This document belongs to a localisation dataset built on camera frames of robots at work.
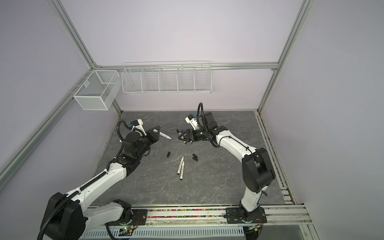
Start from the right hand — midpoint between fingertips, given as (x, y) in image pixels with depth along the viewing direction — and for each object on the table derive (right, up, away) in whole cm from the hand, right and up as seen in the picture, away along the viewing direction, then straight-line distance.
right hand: (182, 139), depth 82 cm
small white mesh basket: (-56, +31, +15) cm, 66 cm away
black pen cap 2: (+7, -12, +14) cm, 20 cm away
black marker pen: (-10, +3, -3) cm, 11 cm away
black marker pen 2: (-3, -19, +7) cm, 20 cm away
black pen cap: (-10, -11, +15) cm, 21 cm away
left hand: (-11, +6, -3) cm, 13 cm away
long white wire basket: (-13, +42, +24) cm, 50 cm away
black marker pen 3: (-1, -21, +5) cm, 21 cm away
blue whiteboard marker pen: (-2, +3, +26) cm, 27 cm away
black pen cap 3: (+7, -14, +12) cm, 20 cm away
